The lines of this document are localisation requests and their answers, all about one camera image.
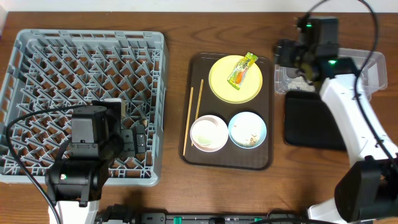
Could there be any grey plastic dishwasher rack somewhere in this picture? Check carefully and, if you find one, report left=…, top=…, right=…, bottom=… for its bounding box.
left=1, top=29, right=169, bottom=187

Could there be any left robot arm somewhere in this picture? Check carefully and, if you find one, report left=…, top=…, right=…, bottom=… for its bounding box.
left=45, top=103, right=146, bottom=223

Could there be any wooden chopstick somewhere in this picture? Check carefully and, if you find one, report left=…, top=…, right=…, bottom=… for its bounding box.
left=182, top=87, right=194, bottom=156
left=191, top=78, right=205, bottom=147

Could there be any clear plastic bin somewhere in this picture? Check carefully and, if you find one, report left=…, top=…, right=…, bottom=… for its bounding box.
left=274, top=48, right=387, bottom=101

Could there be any light blue bowl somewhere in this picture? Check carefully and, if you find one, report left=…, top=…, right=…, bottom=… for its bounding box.
left=228, top=111, right=267, bottom=149

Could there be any crumpled white tissue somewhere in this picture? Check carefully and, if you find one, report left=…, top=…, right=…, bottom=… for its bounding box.
left=287, top=77, right=315, bottom=92

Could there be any black rail with green clips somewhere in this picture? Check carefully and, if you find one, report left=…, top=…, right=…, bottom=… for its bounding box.
left=95, top=203, right=308, bottom=224

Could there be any black rectangular tray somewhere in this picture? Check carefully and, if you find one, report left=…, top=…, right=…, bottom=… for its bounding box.
left=284, top=90, right=346, bottom=151

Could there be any yellow round plate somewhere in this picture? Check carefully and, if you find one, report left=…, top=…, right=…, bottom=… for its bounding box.
left=208, top=55, right=262, bottom=104

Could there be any left wooden chopstick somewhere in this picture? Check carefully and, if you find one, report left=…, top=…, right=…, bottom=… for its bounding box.
left=182, top=87, right=194, bottom=156

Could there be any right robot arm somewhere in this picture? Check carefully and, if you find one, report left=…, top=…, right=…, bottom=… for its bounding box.
left=275, top=14, right=397, bottom=223

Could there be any right wooden chopstick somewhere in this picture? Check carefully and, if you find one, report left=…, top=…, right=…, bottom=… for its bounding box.
left=191, top=78, right=205, bottom=147

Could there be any pink white bowl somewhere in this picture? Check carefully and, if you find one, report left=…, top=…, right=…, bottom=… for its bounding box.
left=190, top=115, right=229, bottom=152

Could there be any dark brown serving tray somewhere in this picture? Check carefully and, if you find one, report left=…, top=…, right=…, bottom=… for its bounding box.
left=179, top=53, right=274, bottom=170

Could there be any green orange snack wrapper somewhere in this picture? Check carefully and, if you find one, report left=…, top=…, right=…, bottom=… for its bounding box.
left=227, top=52, right=258, bottom=90

